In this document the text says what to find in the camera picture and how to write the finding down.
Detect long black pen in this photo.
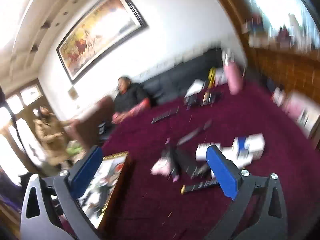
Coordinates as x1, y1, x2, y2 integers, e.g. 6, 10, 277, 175
181, 179, 218, 194

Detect pink fluffy brooch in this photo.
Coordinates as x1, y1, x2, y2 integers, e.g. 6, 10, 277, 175
151, 155, 180, 183

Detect gold rimmed white tray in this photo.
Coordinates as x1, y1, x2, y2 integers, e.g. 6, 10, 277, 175
78, 151, 130, 231

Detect white blue medicine box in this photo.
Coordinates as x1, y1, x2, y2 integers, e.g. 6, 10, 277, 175
233, 133, 265, 160

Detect woman in beige coat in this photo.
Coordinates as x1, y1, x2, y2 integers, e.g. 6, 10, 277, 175
34, 106, 73, 166

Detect white medicine bottle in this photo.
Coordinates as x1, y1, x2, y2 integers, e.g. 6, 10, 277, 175
195, 142, 238, 162

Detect brown armchair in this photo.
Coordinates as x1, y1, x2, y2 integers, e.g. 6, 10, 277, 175
67, 96, 114, 151

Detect maroon velvet table cloth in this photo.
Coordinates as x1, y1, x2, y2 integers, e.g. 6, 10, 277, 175
99, 83, 319, 239

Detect black pen purple ends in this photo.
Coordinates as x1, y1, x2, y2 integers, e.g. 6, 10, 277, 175
177, 120, 212, 146

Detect black wrapper pile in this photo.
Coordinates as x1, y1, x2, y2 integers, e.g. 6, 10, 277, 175
183, 79, 222, 109

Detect black pen with green ends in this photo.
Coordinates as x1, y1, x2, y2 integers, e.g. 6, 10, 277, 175
151, 107, 179, 124

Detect pink tumbler bottle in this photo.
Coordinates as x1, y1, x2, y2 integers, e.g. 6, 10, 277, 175
222, 53, 243, 95

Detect seated man in black vest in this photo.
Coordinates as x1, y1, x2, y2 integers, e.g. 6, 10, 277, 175
112, 76, 151, 124

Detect black leather sofa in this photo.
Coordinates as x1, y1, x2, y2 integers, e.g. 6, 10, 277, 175
141, 47, 222, 106

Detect wooden cabinet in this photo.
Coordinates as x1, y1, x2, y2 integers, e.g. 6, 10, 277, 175
218, 0, 319, 103

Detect framed horse painting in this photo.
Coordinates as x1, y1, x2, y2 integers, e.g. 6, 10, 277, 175
56, 0, 148, 84

